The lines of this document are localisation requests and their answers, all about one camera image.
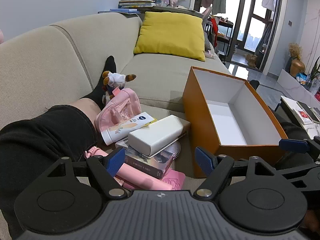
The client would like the yellow pillow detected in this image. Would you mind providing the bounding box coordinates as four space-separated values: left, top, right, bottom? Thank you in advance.
133 11 206 62

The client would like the stack of books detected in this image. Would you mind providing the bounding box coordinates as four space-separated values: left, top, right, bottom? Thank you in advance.
118 0 156 9

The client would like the white rectangular box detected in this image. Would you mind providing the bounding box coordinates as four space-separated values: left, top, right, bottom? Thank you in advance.
128 115 184 158

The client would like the black book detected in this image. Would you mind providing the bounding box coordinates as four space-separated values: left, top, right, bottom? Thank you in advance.
297 101 320 124

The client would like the small plush toy keychain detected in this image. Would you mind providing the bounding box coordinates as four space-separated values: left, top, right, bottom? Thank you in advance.
101 70 137 104

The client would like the gold vase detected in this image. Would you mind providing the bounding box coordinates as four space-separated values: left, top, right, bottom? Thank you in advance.
290 59 305 77

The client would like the blue book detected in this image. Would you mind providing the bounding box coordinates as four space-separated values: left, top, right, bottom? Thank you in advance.
98 8 142 14

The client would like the round glitter disc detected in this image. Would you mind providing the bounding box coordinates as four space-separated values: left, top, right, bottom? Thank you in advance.
150 140 183 160

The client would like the red garment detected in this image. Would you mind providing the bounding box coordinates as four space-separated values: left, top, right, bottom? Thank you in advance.
210 17 219 45

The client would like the beige fabric sofa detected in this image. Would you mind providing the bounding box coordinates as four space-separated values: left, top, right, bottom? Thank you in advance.
0 11 234 240

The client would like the dried flower bunch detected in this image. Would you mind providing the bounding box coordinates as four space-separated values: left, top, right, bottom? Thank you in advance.
289 42 303 60

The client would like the black metal shelf cart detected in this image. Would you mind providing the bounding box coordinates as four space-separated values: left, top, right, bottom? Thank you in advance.
207 17 234 64

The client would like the person's left leg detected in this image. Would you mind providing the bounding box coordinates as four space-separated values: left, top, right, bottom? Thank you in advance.
72 97 102 128

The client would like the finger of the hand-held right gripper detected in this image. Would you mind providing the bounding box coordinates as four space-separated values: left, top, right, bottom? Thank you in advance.
278 136 320 155
274 161 320 192

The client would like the pink zip pouch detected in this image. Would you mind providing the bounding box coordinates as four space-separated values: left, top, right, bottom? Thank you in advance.
96 87 142 132

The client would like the white lotion tube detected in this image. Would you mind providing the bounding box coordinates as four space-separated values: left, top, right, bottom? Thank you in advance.
101 112 154 146

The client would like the blue snack bag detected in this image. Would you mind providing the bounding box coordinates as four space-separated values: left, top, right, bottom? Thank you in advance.
296 72 308 85

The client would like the black photo card box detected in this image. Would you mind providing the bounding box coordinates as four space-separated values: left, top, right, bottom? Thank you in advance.
124 146 175 180

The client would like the orange cardboard box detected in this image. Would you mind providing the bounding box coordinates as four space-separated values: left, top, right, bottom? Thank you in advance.
182 66 288 179

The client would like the brown bag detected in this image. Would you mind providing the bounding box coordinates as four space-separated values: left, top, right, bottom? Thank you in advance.
246 54 258 68

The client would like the green potted plant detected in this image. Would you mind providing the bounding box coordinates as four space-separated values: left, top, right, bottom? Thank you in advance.
310 56 320 80

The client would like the marble coffee table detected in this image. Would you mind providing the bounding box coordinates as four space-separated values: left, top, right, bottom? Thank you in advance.
280 95 320 140

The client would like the white tv cabinet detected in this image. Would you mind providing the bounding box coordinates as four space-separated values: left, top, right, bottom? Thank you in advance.
277 69 320 102

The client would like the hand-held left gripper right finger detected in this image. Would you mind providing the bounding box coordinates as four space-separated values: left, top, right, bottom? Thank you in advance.
193 146 278 198

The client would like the black left sock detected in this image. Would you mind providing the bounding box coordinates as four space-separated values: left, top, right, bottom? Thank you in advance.
80 56 118 110

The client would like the checkered pillow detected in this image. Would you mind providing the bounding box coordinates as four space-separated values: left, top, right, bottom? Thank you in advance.
204 34 213 52

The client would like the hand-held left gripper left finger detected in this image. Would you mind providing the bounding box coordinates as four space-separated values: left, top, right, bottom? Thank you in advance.
41 147 128 198

